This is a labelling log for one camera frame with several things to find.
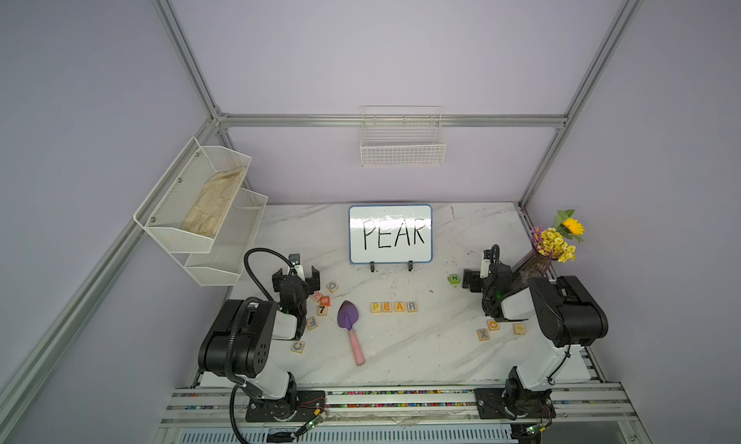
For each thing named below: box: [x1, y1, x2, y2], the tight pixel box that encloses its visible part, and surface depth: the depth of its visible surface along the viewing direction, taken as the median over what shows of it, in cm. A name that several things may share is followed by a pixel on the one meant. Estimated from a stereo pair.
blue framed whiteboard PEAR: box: [348, 203, 434, 274], surface depth 101 cm
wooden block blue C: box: [291, 340, 305, 355], surface depth 84 cm
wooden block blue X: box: [476, 328, 491, 342], surface depth 87 cm
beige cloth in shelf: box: [181, 166, 247, 238], surface depth 81 cm
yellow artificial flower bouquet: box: [530, 209, 586, 263], surface depth 81 cm
